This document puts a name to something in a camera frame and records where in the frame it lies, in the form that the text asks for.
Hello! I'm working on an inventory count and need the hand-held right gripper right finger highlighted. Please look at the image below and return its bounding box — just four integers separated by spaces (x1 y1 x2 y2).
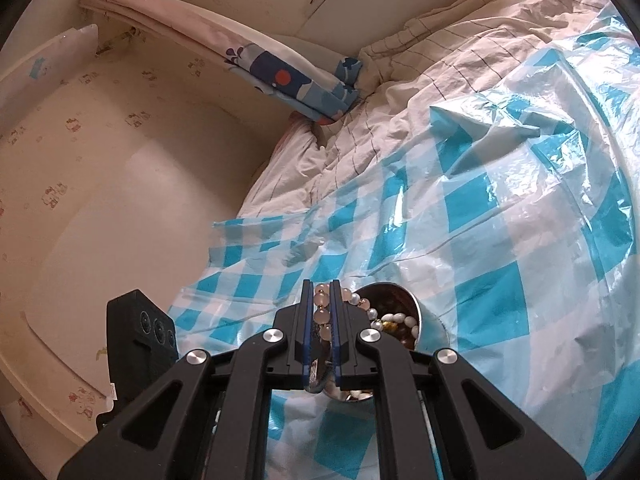
330 280 585 480

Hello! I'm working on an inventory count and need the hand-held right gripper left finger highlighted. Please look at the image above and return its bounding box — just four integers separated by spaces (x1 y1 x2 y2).
57 279 314 480

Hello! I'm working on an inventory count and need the pink bead bracelet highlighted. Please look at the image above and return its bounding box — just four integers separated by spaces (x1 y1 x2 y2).
312 282 381 357

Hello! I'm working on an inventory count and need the round metal cup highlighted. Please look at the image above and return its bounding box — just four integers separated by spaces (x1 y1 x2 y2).
306 282 451 405

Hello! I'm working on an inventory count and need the blue checked plastic sheet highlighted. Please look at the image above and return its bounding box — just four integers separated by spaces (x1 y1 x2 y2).
167 5 640 480

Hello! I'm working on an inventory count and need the blue printed pillow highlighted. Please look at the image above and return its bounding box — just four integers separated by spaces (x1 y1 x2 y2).
80 0 367 127

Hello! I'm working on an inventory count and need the white striped duvet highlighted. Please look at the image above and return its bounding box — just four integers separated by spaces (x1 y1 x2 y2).
240 0 618 223

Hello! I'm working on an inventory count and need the white pearl bracelet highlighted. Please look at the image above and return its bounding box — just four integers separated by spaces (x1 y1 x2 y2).
375 311 421 341

